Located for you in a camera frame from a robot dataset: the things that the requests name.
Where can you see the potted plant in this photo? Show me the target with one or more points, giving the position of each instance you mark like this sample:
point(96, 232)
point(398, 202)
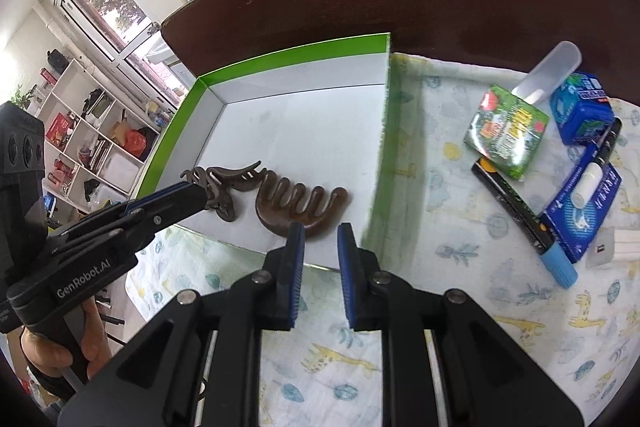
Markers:
point(22, 97)

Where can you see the green printed packet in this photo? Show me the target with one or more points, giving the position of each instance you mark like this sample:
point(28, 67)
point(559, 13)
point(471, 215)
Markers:
point(505, 132)

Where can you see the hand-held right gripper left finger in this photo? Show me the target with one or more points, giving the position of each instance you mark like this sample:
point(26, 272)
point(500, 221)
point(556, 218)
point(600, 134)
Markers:
point(295, 267)

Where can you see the white eraser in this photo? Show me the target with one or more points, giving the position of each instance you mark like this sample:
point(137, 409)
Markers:
point(627, 244)

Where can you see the blue flat packet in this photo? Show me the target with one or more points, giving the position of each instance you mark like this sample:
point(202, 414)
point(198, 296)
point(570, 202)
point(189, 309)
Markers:
point(570, 227)

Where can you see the blue gum container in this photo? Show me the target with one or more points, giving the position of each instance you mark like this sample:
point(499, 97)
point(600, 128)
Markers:
point(582, 117)

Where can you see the brown wooden comb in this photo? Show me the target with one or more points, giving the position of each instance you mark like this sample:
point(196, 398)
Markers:
point(280, 219)

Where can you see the white shelf unit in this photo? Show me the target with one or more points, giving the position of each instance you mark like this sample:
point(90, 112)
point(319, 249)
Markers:
point(115, 167)

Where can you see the red box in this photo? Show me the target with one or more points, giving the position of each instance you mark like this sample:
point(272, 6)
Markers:
point(60, 129)

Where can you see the orange red bag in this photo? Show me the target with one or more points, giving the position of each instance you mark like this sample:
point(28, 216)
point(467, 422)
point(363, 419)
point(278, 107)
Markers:
point(135, 141)

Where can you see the brown hair claw clip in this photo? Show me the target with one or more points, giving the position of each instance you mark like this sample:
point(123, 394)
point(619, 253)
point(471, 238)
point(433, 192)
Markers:
point(225, 202)

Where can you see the translucent plastic tube case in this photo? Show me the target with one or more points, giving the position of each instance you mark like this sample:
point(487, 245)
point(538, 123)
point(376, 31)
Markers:
point(555, 67)

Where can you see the green and white cardboard box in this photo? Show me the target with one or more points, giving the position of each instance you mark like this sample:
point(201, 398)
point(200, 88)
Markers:
point(300, 132)

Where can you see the person's left hand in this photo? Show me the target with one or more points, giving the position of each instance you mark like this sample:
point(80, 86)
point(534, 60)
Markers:
point(47, 352)

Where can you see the black marker with blue cap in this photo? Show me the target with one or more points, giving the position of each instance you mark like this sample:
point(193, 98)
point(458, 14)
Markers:
point(510, 202)

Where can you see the white marker with black cap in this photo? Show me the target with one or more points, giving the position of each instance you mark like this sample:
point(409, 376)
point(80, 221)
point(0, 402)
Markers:
point(590, 182)

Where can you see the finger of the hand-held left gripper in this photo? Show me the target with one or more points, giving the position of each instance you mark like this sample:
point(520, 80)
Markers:
point(170, 214)
point(170, 191)

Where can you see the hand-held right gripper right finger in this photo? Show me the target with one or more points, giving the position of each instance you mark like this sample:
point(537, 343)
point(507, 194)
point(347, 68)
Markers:
point(345, 277)

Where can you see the animal print white cloth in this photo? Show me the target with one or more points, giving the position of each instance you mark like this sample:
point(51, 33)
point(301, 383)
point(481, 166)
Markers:
point(450, 282)

